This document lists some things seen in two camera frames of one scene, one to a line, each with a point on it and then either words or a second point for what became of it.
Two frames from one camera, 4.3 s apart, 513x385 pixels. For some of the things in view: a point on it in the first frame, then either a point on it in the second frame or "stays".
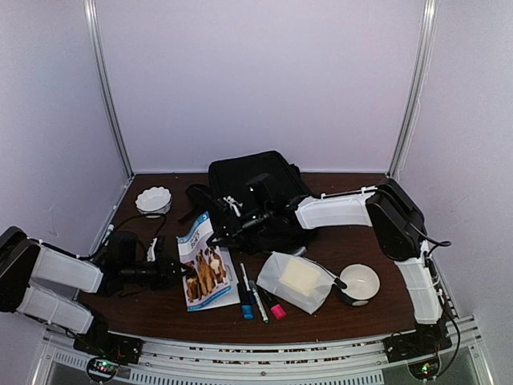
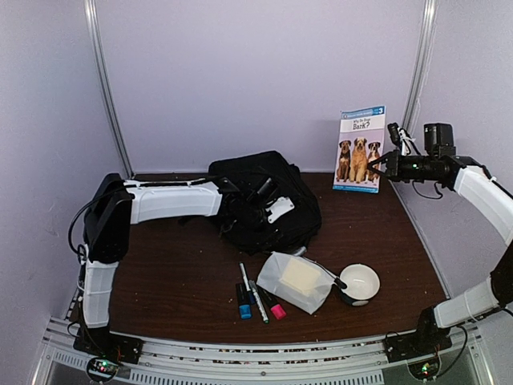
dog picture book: (211, 281) -> (360, 143)
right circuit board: (426, 370) stays
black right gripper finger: (230, 225) -> (377, 161)
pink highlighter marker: (272, 301) stays
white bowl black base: (362, 283) stays
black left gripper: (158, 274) -> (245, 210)
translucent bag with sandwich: (296, 280) stays
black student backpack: (263, 191) stays
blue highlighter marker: (247, 301) stays
